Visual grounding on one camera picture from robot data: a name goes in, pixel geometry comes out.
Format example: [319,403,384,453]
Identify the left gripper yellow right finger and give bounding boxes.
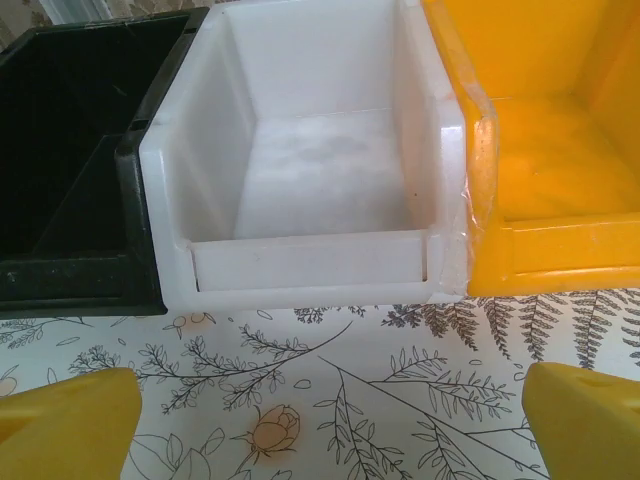
[521,360,640,480]

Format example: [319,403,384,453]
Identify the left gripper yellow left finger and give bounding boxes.
[0,366,144,480]

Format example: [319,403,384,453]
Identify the floral patterned tablecloth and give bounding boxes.
[0,287,640,480]

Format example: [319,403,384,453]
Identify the yellow plastic bin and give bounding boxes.
[422,0,640,297]

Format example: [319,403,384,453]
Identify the black plastic bin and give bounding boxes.
[0,7,211,317]

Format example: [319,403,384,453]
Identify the white plastic bin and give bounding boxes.
[139,0,474,312]

